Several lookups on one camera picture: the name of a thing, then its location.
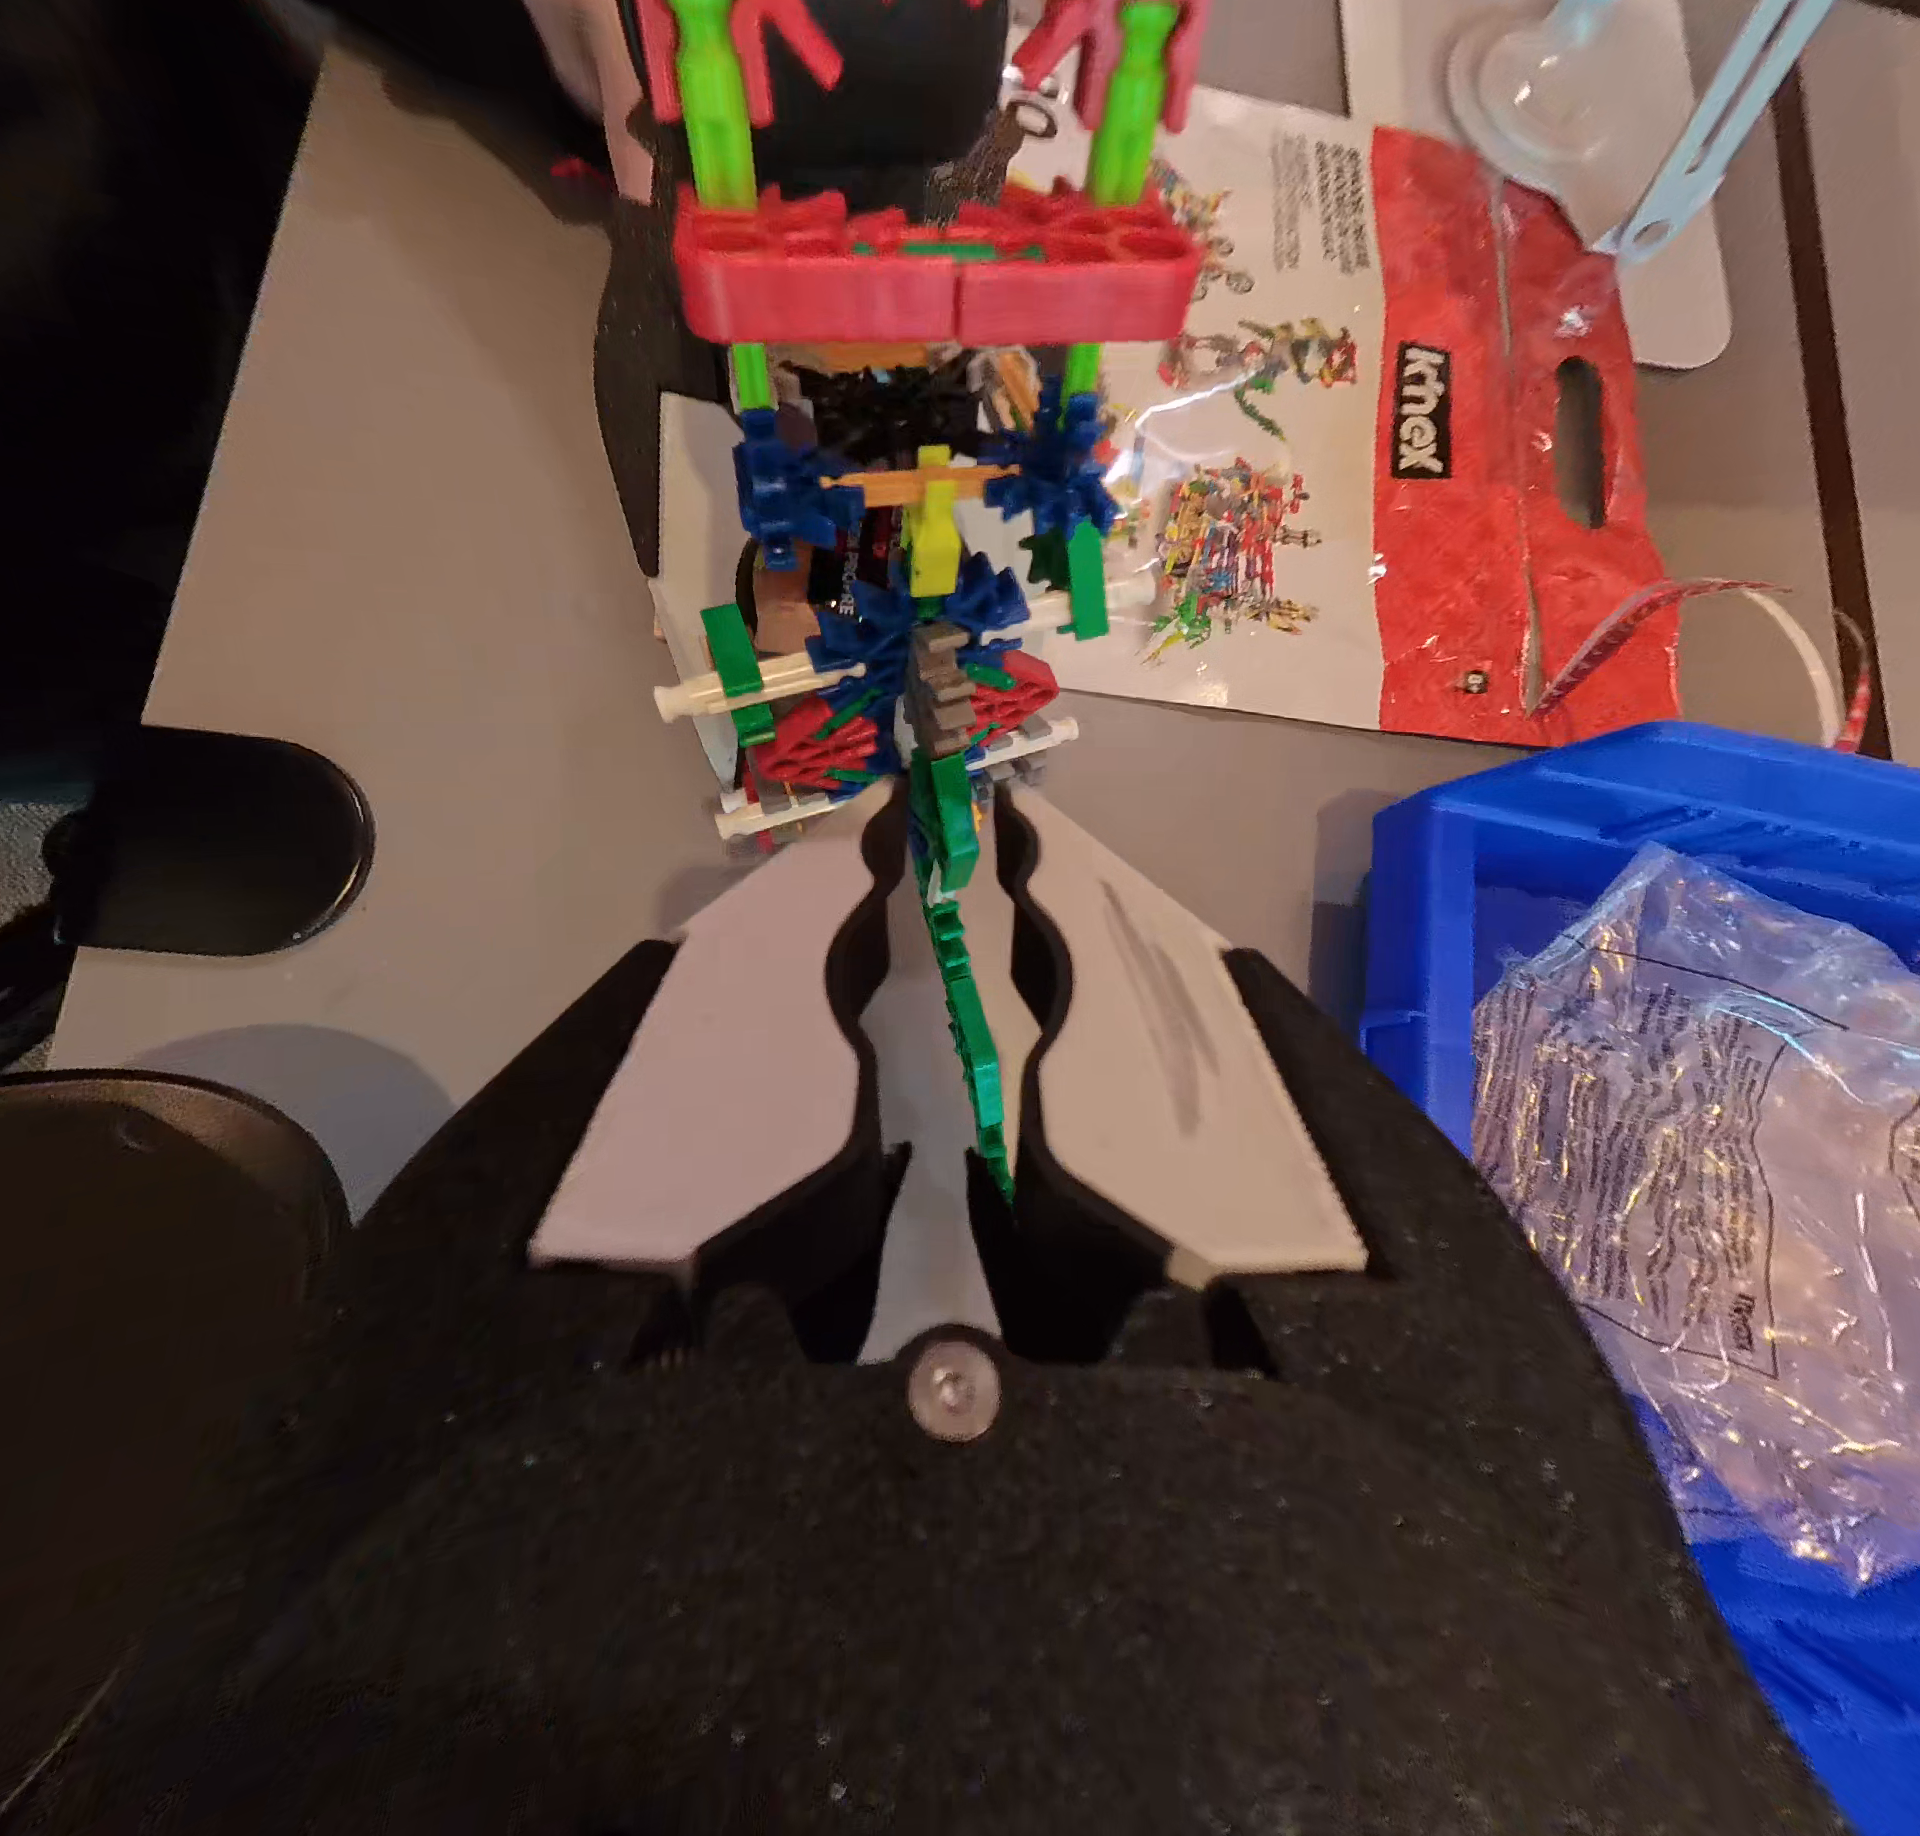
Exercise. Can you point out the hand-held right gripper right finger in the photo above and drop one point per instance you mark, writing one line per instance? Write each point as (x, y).
(1184, 1101)

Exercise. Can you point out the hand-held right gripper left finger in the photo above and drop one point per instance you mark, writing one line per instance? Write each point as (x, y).
(721, 1101)

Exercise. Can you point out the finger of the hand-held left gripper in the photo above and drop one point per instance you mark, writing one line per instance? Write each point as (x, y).
(693, 516)

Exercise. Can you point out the red toy model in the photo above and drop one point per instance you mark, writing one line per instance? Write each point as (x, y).
(840, 284)

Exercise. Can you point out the small multicolour toy model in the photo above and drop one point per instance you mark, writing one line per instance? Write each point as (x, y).
(961, 817)

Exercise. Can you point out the person's left hand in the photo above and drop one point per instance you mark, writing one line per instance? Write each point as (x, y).
(571, 6)

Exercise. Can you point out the blue plastic bin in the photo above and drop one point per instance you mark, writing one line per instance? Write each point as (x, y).
(1425, 891)

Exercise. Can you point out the crumpled clear plastic bag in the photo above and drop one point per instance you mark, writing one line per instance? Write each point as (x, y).
(1694, 1191)

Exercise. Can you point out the white document stand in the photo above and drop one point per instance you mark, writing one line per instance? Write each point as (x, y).
(1680, 291)

